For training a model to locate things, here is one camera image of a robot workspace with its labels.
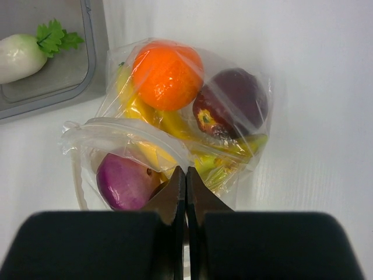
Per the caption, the dark red toy plum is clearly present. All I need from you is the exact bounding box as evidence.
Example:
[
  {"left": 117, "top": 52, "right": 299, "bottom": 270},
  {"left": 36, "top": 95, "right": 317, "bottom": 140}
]
[{"left": 192, "top": 68, "right": 268, "bottom": 139}]

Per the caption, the clear zip top bag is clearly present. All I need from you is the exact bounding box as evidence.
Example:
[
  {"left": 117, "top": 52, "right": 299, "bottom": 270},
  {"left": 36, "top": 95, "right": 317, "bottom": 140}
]
[{"left": 61, "top": 38, "right": 273, "bottom": 210}]

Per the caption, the yellow white-dotted toy food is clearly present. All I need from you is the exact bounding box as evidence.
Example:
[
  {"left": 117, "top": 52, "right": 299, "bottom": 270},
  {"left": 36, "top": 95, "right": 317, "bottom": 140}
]
[{"left": 115, "top": 62, "right": 268, "bottom": 191}]

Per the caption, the purple white-dotted toy food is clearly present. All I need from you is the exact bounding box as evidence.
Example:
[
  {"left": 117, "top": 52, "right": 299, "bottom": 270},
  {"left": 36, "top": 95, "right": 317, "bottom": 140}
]
[{"left": 96, "top": 153, "right": 161, "bottom": 210}]

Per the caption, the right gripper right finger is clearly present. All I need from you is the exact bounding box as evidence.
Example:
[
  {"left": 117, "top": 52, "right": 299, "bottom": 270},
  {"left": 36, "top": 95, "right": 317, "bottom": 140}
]
[{"left": 186, "top": 167, "right": 364, "bottom": 279}]

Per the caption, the clear grey plastic bin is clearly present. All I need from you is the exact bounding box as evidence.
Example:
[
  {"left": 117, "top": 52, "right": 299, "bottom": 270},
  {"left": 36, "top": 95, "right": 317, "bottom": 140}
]
[{"left": 1, "top": 1, "right": 108, "bottom": 119}]

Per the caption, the orange toy fruit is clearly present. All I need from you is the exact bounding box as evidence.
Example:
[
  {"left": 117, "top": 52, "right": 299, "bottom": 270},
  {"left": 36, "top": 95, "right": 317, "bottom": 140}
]
[{"left": 132, "top": 40, "right": 204, "bottom": 111}]

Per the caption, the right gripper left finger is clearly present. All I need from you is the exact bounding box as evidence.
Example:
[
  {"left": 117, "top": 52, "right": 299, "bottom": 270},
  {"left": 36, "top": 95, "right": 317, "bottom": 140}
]
[{"left": 1, "top": 167, "right": 186, "bottom": 279}]

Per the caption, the white toy food piece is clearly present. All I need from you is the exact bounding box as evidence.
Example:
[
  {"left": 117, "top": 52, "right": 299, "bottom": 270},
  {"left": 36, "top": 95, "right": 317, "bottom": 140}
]
[{"left": 1, "top": 19, "right": 85, "bottom": 84}]

